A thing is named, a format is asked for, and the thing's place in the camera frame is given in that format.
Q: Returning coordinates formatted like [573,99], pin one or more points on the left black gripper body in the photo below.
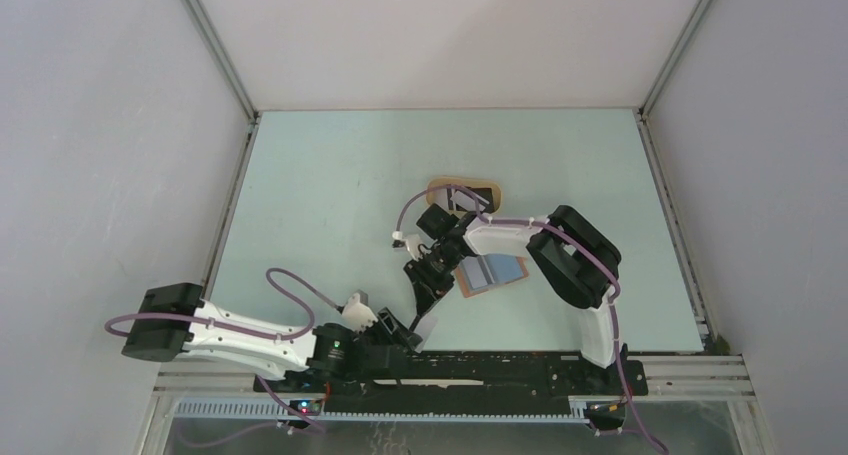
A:
[379,334]

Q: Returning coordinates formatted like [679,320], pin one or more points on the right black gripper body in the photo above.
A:
[435,267]

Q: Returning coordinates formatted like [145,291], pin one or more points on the white card black stripe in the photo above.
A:
[423,329]

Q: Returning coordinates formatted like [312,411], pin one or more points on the brown leather card holder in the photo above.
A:
[506,270]

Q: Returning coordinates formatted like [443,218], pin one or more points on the beige oval card tray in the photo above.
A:
[459,195]

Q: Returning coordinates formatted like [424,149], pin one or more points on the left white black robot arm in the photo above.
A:
[176,321]

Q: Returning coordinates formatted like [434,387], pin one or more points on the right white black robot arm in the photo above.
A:
[579,263]

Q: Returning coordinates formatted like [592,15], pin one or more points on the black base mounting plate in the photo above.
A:
[467,383]

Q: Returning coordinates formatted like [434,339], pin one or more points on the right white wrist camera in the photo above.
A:
[412,244]

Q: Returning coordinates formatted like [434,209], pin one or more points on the aluminium frame rail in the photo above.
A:
[211,390]

